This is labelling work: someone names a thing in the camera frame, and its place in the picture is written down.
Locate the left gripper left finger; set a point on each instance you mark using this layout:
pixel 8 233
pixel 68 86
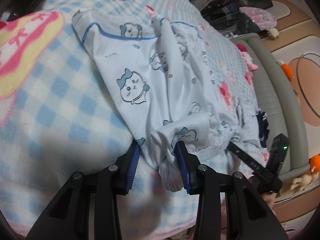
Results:
pixel 67 214

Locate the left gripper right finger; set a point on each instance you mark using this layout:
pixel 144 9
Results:
pixel 232 198

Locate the light blue cartoon pajama pants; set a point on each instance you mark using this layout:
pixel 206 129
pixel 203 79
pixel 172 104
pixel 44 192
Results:
pixel 171 82

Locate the person's right hand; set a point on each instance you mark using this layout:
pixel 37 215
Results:
pixel 269 198

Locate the navy striped folded garment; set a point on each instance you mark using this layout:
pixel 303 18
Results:
pixel 263 128

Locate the grey padded headboard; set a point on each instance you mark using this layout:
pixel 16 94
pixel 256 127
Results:
pixel 276 97

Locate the blue checkered cartoon blanket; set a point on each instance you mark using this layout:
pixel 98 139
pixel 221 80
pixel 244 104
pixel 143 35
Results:
pixel 59 117

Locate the orange carrot plush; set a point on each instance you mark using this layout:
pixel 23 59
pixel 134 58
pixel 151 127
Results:
pixel 286 69

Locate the pink plush toy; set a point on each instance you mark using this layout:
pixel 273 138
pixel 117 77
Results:
pixel 248 60

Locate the red round plush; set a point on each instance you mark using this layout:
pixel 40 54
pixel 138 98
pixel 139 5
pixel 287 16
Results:
pixel 241 47

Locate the pink garment hanging on wardrobe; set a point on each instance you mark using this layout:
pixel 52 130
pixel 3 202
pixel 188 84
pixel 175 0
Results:
pixel 262 18

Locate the black glass wardrobe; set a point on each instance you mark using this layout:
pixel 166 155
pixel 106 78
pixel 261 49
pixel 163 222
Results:
pixel 225 15

